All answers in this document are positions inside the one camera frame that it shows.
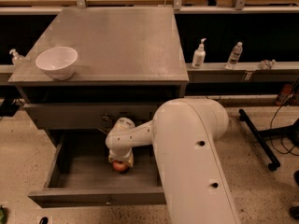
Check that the clear pump sanitizer bottle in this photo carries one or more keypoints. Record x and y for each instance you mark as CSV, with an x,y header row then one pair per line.
x,y
16,57

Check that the orange spray can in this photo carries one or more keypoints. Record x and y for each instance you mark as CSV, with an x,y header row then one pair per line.
x,y
284,94

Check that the grey top drawer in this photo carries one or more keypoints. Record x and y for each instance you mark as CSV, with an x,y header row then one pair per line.
x,y
86,115

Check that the clear plastic water bottle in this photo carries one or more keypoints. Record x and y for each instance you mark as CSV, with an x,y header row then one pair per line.
x,y
234,56

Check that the white ceramic bowl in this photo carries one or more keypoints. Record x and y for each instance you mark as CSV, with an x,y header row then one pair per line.
x,y
58,63

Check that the red apple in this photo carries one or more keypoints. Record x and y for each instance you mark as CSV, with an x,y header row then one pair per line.
x,y
120,166

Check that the grey drawer cabinet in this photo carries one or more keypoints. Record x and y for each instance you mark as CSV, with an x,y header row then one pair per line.
x,y
125,55

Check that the open grey middle drawer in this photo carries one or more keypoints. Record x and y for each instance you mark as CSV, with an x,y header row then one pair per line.
x,y
80,174

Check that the crumpled clear plastic wrap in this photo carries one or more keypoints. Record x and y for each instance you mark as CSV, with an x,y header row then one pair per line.
x,y
267,64

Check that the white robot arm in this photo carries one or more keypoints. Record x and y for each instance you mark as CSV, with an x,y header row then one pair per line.
x,y
182,133

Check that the black wheeled stand base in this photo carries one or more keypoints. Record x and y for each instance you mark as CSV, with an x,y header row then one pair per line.
x,y
291,132

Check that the white pump lotion bottle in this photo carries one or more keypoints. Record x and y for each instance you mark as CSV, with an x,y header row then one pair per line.
x,y
199,55

